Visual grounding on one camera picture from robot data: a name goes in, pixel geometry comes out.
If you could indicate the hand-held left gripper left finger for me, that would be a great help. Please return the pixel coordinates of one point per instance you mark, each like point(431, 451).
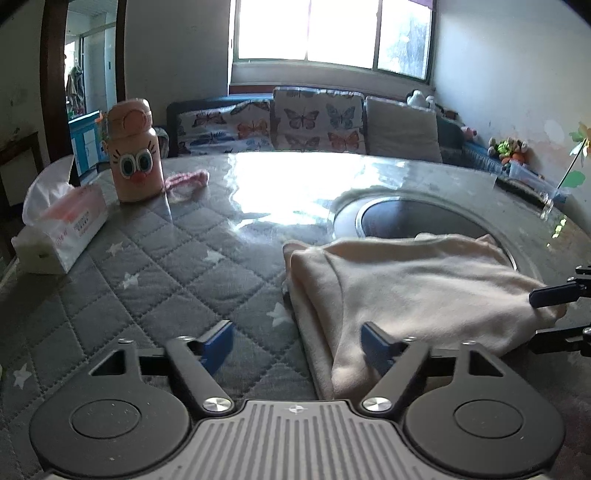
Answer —
point(218, 344)

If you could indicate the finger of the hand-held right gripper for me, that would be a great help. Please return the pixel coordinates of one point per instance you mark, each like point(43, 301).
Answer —
point(563, 341)
point(554, 295)

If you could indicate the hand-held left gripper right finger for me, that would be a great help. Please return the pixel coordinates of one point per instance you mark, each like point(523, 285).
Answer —
point(376, 344)

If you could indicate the cream garment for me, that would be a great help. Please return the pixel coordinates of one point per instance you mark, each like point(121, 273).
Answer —
point(415, 295)

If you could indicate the clear plastic box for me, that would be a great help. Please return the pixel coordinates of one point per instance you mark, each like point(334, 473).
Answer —
point(531, 180)

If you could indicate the round inset table hob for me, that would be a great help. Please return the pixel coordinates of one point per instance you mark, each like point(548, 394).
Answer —
point(406, 219)

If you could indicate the paper pinwheel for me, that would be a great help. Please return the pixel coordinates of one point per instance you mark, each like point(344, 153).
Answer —
point(577, 152)

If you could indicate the green plush toy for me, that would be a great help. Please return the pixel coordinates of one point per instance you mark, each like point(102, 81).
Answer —
point(505, 150)

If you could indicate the pink plush toy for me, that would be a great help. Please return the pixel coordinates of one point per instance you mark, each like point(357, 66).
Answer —
point(469, 132)

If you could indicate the white pink tissue pack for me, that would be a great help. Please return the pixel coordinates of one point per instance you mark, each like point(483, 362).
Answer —
point(69, 221)

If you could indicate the pink cartoon face bottle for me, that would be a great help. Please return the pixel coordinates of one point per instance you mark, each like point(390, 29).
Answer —
point(134, 157)

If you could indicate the long butterfly print cushion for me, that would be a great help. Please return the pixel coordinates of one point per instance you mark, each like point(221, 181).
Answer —
point(226, 129)

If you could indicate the grey pillow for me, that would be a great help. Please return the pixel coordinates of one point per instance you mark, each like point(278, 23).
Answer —
point(401, 129)

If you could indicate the square butterfly print pillow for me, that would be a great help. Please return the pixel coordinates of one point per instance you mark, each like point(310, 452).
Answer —
point(318, 120)

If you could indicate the white plush toy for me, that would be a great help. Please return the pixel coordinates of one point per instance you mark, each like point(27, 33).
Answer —
point(418, 98)

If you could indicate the dark wooden cabinet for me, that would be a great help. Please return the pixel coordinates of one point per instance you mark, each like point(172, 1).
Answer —
point(18, 175)

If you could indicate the window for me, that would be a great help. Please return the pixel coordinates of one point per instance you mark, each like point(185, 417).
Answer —
point(332, 32)

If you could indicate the dark wooden door frame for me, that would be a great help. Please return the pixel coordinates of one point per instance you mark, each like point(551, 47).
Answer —
point(51, 83)

